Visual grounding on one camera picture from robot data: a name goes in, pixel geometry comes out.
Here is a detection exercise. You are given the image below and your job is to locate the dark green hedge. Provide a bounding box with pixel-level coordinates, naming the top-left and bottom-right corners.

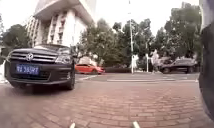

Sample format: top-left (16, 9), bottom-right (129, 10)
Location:
top-left (104, 66), bottom-right (133, 74)

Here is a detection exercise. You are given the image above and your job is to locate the red car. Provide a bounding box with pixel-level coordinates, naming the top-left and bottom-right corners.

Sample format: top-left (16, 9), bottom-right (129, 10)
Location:
top-left (74, 63), bottom-right (106, 75)

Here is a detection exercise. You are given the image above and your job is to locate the row of trees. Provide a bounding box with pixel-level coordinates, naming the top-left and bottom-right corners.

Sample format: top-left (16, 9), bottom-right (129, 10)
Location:
top-left (0, 3), bottom-right (203, 69)

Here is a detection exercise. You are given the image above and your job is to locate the grey asphalt road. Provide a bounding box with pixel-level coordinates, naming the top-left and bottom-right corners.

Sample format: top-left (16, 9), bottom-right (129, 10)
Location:
top-left (74, 72), bottom-right (201, 83)

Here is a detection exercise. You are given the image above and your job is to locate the tall white pole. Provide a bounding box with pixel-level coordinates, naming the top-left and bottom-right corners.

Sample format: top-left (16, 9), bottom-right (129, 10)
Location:
top-left (128, 0), bottom-right (135, 75)

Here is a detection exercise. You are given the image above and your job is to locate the short white pole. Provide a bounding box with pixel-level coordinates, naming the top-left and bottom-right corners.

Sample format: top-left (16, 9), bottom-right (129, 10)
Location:
top-left (145, 53), bottom-right (150, 74)

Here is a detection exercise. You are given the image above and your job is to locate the red brick pavement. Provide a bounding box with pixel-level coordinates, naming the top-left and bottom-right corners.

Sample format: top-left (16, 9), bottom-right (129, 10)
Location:
top-left (0, 80), bottom-right (214, 128)

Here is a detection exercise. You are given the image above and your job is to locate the white tall building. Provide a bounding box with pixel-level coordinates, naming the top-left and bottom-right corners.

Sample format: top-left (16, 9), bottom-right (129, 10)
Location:
top-left (24, 0), bottom-right (98, 48)

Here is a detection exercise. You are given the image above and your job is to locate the black car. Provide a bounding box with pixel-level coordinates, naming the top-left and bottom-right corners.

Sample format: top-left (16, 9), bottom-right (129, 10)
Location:
top-left (3, 43), bottom-right (78, 91)

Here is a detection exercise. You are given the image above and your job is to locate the dark car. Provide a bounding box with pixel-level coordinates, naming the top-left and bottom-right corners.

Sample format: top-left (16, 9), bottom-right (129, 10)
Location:
top-left (159, 58), bottom-right (199, 75)

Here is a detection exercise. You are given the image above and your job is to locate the person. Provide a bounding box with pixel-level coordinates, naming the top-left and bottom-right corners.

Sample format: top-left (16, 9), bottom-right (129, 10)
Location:
top-left (198, 0), bottom-right (214, 126)

